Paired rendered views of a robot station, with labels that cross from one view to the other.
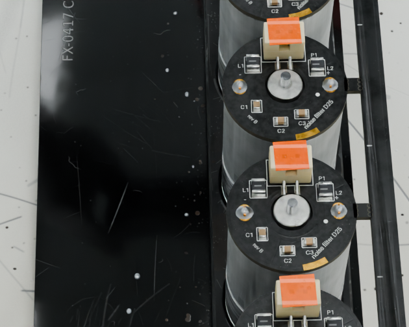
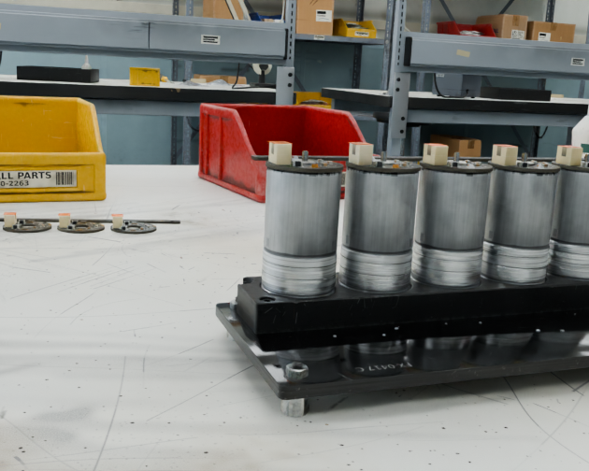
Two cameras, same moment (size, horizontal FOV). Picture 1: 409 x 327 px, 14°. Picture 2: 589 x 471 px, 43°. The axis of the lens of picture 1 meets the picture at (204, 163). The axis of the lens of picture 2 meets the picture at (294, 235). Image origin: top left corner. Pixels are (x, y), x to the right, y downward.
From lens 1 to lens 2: 0.45 m
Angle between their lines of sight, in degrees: 87
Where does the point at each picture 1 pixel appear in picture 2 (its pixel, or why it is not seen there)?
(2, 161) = (500, 415)
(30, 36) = (379, 421)
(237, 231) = (552, 168)
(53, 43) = (400, 370)
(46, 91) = (444, 368)
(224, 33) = (408, 218)
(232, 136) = (485, 195)
